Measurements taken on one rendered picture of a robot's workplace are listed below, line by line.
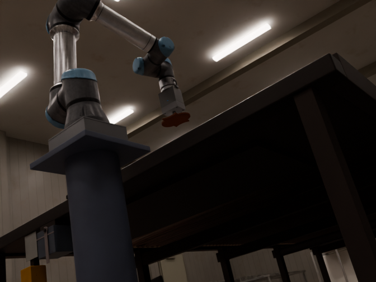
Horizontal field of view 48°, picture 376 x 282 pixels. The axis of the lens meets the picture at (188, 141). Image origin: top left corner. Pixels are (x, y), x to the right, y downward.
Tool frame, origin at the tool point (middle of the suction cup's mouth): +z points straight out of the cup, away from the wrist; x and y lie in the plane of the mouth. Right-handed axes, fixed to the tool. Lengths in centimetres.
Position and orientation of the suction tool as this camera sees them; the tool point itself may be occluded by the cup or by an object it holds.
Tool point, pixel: (175, 121)
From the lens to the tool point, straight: 184.5
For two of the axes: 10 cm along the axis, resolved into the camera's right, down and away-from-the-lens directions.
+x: -5.7, -2.1, -8.0
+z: 2.1, 9.0, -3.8
